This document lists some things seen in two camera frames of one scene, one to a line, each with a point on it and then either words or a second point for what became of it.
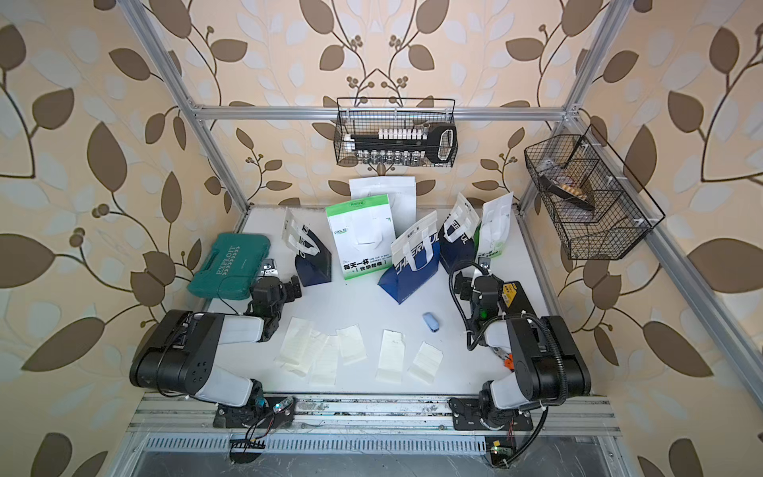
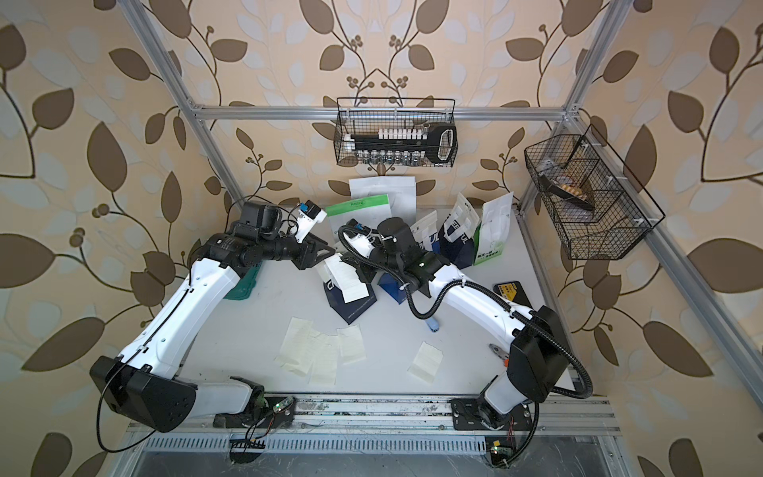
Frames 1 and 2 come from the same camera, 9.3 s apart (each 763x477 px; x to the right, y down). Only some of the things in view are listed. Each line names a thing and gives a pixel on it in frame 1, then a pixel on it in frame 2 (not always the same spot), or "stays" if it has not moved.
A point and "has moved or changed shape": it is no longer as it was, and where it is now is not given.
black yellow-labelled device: (513, 299) stays
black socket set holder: (408, 146) stays
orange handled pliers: (508, 358) stays
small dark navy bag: (314, 267) has moved or changed shape
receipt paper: (352, 344) stays
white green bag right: (495, 227) stays
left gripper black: (289, 294) to (305, 256)
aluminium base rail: (192, 414) stays
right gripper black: (499, 282) to (363, 264)
